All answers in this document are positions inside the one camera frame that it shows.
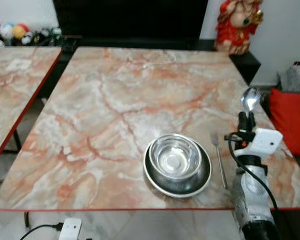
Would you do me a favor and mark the yellow red round plush toy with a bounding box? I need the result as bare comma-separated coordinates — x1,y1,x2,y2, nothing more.
12,23,30,40

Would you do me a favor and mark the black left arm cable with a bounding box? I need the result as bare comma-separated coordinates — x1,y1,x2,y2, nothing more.
19,223,65,240

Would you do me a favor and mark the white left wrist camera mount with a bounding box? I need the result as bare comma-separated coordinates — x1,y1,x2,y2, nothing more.
58,217,83,240

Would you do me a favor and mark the black television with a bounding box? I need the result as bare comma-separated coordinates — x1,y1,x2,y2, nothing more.
52,0,209,41

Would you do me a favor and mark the black white panda plush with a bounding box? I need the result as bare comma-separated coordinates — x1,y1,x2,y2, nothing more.
23,31,45,46

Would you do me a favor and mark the white round plush toy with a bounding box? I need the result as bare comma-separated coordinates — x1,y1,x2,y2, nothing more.
0,23,15,40

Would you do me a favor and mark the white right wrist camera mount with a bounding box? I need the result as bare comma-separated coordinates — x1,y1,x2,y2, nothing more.
240,127,284,160

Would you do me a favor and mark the steel spoon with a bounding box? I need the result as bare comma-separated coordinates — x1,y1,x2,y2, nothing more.
241,86,262,117

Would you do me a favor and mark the white paper card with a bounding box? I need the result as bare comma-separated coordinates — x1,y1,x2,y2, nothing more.
6,59,32,71

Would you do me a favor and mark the red laughing Buddha statue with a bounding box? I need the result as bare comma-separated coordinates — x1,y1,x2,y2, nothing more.
214,0,265,55

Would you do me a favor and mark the small steel bowl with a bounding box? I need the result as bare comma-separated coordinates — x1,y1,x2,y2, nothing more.
149,134,202,180

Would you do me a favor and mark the steel fork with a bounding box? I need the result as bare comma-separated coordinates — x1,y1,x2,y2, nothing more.
210,131,229,190

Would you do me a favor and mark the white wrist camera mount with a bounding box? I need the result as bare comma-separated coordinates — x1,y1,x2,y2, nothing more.
58,217,83,240
240,127,284,160

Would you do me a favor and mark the large steel bowl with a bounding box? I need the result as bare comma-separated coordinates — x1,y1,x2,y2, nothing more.
143,137,212,198

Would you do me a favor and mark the grey fabric seat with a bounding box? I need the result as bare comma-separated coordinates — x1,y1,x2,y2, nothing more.
279,62,300,94

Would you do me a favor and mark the red cushion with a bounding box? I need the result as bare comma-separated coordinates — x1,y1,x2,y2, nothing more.
268,87,300,158

